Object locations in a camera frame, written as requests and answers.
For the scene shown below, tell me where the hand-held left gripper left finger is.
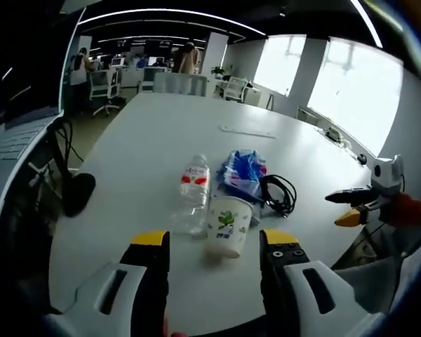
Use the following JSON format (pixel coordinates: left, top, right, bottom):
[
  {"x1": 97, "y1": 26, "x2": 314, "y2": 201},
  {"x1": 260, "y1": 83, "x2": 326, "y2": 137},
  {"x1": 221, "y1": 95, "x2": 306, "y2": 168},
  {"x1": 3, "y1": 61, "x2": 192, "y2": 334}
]
[{"x1": 44, "y1": 230, "x2": 171, "y2": 337}]

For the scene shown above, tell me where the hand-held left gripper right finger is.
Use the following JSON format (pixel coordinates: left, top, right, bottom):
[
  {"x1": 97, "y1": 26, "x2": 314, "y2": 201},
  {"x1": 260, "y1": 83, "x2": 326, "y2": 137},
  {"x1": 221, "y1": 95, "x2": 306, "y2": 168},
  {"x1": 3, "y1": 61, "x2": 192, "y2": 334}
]
[{"x1": 258, "y1": 228, "x2": 390, "y2": 337}]

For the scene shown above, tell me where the black cable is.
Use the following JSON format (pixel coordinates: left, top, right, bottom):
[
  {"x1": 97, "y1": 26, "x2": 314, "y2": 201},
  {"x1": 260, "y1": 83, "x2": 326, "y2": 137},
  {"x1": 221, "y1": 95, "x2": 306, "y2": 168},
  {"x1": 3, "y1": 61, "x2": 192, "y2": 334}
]
[{"x1": 258, "y1": 174, "x2": 298, "y2": 219}]

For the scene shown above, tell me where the white paper cup green print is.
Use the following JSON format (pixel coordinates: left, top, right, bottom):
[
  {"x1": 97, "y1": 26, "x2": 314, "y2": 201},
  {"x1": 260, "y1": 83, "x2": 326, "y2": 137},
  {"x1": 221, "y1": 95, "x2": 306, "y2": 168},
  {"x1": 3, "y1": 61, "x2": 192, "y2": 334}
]
[{"x1": 205, "y1": 196, "x2": 254, "y2": 260}]

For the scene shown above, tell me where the clear plastic water bottle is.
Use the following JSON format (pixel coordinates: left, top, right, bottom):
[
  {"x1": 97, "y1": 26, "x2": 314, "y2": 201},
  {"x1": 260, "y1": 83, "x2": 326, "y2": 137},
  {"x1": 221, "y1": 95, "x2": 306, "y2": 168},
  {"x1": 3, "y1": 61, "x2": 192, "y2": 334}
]
[{"x1": 170, "y1": 153, "x2": 211, "y2": 237}]

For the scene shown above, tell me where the blue plastic bag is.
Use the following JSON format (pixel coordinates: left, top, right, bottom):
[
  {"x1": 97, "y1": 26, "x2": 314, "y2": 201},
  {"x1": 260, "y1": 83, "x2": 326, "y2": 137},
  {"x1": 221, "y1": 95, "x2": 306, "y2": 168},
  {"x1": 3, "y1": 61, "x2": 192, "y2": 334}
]
[{"x1": 216, "y1": 149, "x2": 267, "y2": 204}]

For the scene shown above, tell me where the person's left hand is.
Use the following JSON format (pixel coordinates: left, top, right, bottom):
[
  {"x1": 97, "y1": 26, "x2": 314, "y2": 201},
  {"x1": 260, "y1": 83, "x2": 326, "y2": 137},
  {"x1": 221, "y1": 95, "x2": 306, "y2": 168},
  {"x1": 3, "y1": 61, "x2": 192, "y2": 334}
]
[{"x1": 163, "y1": 318, "x2": 187, "y2": 337}]

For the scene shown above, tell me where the black desk lamp base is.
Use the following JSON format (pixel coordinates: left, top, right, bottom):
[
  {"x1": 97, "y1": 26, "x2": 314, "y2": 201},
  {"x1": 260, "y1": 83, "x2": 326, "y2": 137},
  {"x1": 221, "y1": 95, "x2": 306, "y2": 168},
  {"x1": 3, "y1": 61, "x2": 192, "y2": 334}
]
[{"x1": 62, "y1": 173, "x2": 97, "y2": 217}]

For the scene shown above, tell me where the white flat strip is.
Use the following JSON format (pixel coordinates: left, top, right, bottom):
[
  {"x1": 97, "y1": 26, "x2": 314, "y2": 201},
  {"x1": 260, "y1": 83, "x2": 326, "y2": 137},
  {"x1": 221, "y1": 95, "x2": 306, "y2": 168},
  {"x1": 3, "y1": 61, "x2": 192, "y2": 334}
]
[{"x1": 218, "y1": 123, "x2": 278, "y2": 139}]

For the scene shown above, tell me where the white table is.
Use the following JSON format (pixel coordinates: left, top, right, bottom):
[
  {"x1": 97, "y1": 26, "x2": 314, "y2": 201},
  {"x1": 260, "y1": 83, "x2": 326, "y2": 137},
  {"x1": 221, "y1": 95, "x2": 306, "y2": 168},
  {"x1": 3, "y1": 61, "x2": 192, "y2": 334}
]
[{"x1": 48, "y1": 91, "x2": 373, "y2": 327}]

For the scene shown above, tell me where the white mesh office chair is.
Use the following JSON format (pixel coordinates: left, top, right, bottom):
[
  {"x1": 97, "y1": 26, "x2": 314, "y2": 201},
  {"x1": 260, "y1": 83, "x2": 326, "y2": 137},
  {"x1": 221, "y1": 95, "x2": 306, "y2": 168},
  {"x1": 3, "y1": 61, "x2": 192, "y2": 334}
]
[{"x1": 221, "y1": 76, "x2": 249, "y2": 103}]

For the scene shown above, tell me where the green potted plant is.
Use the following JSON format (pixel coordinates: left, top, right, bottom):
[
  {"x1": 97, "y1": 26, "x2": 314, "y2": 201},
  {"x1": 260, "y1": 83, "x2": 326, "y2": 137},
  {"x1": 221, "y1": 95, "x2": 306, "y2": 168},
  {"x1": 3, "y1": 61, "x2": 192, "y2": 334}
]
[{"x1": 210, "y1": 65, "x2": 229, "y2": 81}]

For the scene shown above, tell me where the open laptop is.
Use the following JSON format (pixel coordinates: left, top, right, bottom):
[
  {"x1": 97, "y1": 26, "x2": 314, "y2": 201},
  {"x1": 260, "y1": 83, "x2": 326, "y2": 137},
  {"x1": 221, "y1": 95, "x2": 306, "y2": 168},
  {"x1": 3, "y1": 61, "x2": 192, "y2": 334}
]
[{"x1": 0, "y1": 101, "x2": 66, "y2": 222}]

